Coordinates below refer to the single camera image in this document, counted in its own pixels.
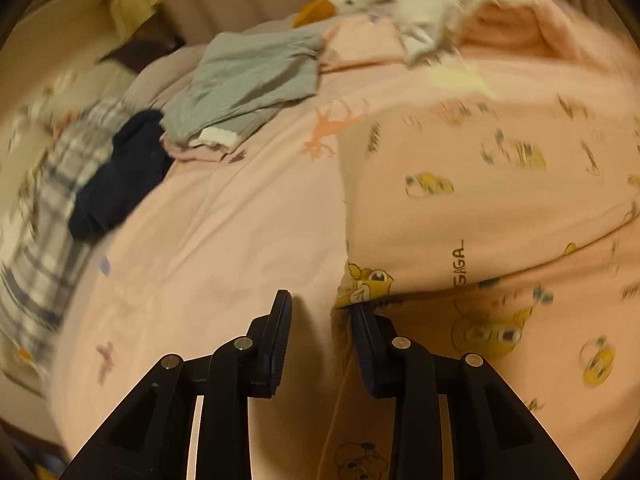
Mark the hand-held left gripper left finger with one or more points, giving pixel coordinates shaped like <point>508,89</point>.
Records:
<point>276,347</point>

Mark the dark navy garment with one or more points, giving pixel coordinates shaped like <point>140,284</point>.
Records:
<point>120,175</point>

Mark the pink duck print garment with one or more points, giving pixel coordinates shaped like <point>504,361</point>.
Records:
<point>450,220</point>

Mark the grey garment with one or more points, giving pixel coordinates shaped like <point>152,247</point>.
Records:
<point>245,80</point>

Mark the small pink garment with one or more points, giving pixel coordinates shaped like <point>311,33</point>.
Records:
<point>200,152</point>

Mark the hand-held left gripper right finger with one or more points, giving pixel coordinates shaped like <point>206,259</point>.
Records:
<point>365,357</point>

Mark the dark brown object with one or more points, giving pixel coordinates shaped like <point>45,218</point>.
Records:
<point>145,52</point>

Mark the taupe bed sheet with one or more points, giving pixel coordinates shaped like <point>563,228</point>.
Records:
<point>165,72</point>

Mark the pink deer print blanket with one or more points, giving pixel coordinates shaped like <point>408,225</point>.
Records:
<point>225,240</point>

